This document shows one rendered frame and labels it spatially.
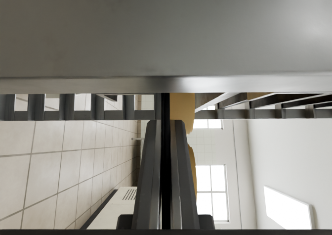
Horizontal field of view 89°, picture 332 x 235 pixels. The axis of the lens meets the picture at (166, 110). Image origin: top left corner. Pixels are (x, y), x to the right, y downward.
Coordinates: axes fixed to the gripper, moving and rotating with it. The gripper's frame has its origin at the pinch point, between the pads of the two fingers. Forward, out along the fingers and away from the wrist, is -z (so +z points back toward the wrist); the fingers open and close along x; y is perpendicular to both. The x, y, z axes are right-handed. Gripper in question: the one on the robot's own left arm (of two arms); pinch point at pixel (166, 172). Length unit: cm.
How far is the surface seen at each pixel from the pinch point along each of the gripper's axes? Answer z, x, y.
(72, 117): -33, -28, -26
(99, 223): -48, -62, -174
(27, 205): -35, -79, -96
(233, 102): -24.8, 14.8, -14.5
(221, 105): -30.9, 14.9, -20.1
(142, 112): -33.9, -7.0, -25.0
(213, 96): -12.4, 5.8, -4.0
